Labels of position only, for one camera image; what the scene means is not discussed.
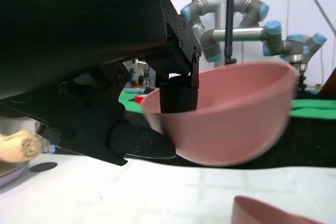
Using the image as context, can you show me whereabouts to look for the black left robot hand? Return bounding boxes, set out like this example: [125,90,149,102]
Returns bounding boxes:
[0,0,203,167]

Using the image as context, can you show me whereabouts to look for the pink plastic bowl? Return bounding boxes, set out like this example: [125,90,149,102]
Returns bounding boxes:
[230,195,328,224]
[141,61,299,167]

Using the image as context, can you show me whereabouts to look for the small red object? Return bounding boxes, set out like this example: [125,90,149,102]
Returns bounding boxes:
[134,93,151,104]

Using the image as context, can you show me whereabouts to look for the beige rolled bread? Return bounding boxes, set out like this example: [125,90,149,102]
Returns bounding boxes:
[0,129,43,164]

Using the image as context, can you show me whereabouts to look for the black vertical pole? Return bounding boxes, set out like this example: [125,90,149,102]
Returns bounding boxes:
[224,0,237,65]

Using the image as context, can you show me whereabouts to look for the lavender plate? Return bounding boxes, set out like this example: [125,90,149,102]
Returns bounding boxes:
[0,159,30,187]

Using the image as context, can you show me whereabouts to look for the brown board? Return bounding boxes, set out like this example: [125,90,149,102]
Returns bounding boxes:
[318,67,336,97]

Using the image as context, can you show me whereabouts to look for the thin dark hanging cable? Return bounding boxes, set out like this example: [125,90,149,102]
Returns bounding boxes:
[300,0,336,35]

